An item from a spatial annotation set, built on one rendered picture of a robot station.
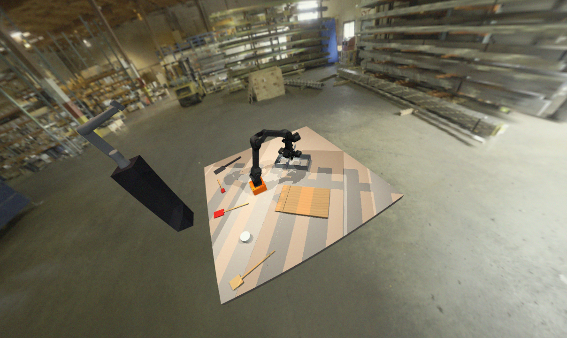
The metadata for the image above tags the white cylinder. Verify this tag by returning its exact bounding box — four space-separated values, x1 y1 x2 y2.
240 231 252 243

